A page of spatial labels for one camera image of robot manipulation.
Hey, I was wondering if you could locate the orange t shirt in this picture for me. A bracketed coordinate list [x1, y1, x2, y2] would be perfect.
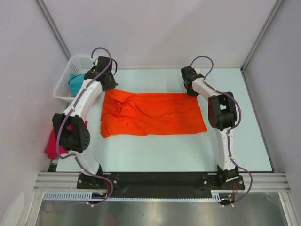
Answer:
[100, 89, 207, 138]

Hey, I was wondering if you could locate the white plastic mesh basket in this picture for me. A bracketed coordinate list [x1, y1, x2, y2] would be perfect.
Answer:
[52, 55, 95, 103]

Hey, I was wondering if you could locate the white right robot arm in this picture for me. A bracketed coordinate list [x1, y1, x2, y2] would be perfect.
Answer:
[181, 66, 239, 189]

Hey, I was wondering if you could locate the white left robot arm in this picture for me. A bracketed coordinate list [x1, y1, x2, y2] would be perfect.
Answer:
[52, 56, 117, 188]

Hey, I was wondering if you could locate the teal t shirt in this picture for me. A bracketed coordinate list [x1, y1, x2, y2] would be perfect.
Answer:
[68, 73, 85, 97]

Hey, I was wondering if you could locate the folded red t shirt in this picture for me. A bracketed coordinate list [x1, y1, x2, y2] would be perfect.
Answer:
[44, 130, 91, 159]

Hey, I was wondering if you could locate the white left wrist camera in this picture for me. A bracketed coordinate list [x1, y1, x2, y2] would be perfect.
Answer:
[90, 58, 98, 65]

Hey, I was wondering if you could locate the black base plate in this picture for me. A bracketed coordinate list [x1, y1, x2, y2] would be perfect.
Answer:
[76, 171, 245, 200]

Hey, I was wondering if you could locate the aluminium frame rail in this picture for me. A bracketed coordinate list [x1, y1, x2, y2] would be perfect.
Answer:
[34, 172, 290, 192]

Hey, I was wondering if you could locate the white slotted cable duct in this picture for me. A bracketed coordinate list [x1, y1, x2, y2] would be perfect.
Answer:
[43, 191, 234, 204]

